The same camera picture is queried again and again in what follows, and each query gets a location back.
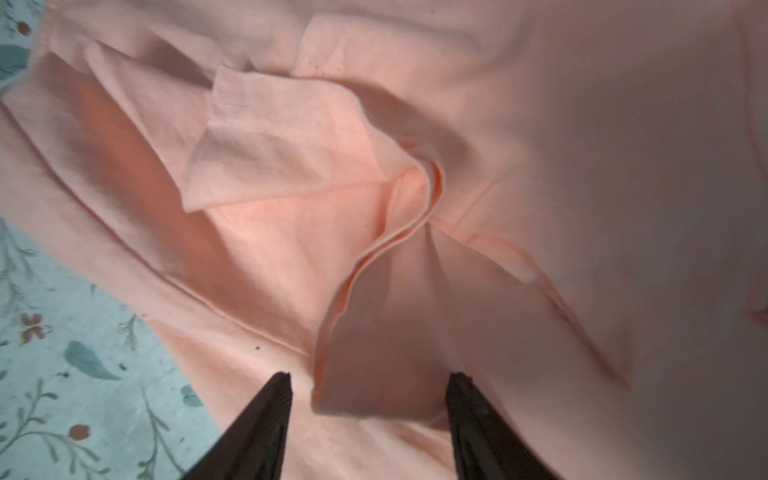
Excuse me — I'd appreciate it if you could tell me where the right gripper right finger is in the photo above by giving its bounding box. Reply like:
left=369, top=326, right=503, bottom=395
left=445, top=372, right=557, bottom=480

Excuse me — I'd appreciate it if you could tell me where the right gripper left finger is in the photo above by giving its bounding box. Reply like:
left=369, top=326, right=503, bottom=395
left=183, top=372, right=293, bottom=480

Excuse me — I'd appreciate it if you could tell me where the peach orange t-shirt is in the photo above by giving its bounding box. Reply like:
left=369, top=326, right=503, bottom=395
left=1, top=1, right=767, bottom=479

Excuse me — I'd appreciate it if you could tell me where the floral patterned table mat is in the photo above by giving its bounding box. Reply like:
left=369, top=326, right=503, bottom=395
left=0, top=0, right=224, bottom=480

